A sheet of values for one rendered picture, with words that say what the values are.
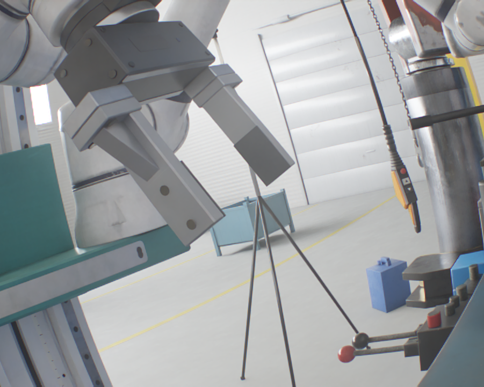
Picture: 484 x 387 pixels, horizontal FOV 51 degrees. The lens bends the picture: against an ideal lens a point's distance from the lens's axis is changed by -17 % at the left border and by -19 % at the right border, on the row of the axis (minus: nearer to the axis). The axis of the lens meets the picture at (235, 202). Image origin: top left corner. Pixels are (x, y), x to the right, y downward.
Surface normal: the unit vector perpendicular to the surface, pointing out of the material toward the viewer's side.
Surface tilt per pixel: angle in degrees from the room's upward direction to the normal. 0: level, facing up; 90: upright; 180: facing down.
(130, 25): 66
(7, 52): 131
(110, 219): 89
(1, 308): 90
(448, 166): 90
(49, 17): 101
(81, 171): 90
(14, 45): 116
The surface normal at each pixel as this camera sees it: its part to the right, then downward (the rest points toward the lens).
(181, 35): 0.68, -0.57
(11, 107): 0.79, -0.18
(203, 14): 0.40, 0.43
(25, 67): 0.72, 0.69
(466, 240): -0.50, 0.19
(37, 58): 0.92, 0.37
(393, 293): 0.20, 0.01
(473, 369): -0.26, -0.96
